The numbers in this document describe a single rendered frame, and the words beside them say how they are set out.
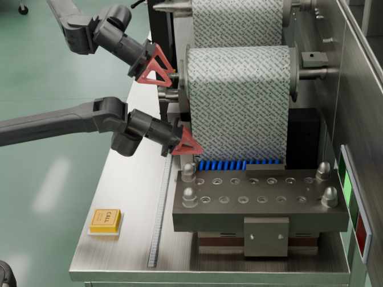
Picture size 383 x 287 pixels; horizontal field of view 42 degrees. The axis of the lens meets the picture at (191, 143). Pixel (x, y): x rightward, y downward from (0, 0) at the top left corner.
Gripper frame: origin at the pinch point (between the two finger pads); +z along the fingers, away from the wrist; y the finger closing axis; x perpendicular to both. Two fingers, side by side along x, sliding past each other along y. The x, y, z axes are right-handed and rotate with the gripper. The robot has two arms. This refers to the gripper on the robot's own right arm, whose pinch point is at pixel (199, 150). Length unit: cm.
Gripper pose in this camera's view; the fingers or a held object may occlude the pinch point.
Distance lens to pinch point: 129.4
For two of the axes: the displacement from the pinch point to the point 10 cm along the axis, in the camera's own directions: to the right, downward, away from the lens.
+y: -0.6, 5.7, -8.2
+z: 8.9, 4.0, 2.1
